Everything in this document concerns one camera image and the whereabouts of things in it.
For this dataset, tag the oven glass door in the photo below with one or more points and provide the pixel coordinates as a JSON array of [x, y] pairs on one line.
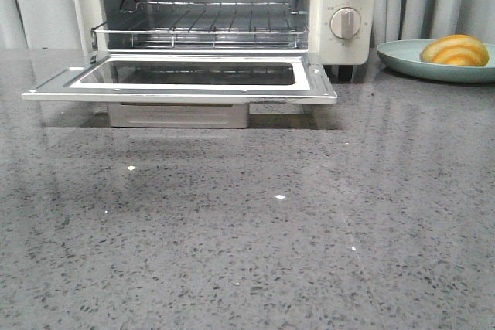
[[191, 78]]

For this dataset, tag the white Toshiba toaster oven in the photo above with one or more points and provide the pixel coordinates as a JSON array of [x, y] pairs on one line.
[[344, 50]]

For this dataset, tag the lower oven control knob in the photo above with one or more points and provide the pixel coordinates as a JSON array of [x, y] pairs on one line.
[[345, 23]]

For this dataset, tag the orange striped croissant bread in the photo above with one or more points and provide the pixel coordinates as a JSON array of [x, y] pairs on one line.
[[456, 50]]

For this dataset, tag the teal green plate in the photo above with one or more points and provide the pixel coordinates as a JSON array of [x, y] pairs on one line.
[[403, 56]]

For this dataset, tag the grey curtain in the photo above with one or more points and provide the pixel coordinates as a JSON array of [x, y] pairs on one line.
[[53, 24]]

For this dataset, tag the metal wire oven rack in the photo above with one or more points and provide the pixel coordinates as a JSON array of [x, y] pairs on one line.
[[204, 25]]

